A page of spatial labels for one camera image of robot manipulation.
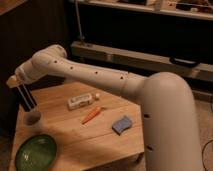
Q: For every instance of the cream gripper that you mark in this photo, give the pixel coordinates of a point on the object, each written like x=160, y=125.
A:
x=12, y=82

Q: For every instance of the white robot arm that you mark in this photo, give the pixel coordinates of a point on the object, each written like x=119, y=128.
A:
x=169, y=120

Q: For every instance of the blue sponge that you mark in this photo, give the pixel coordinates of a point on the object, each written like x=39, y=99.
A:
x=121, y=125

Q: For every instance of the upper shelf board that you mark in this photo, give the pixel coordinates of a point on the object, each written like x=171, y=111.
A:
x=142, y=8

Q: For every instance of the wooden table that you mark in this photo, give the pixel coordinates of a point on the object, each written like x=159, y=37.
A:
x=94, y=145

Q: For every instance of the green plate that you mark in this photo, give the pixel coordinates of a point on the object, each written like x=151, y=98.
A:
x=36, y=154

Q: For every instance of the long grey metal case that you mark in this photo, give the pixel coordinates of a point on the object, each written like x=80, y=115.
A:
x=140, y=60

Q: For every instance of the black white striped eraser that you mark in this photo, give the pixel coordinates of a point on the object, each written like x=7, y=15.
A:
x=26, y=99

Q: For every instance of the orange carrot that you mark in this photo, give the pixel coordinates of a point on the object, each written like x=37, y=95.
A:
x=91, y=115

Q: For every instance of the black case handle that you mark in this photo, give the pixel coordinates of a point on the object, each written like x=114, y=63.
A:
x=182, y=63

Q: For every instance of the metal pole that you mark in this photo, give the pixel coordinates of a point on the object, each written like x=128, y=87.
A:
x=81, y=37

